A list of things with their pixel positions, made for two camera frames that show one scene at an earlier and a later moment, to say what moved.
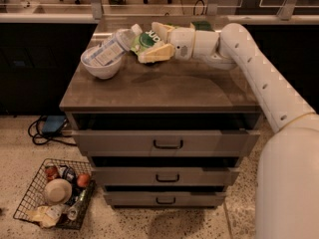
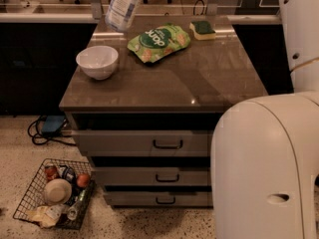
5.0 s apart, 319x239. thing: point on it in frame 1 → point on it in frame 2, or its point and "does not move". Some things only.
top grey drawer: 113,142 does not move
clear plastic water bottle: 114,48 → 123,6
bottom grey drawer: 165,199 does not move
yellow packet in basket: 47,216 does not move
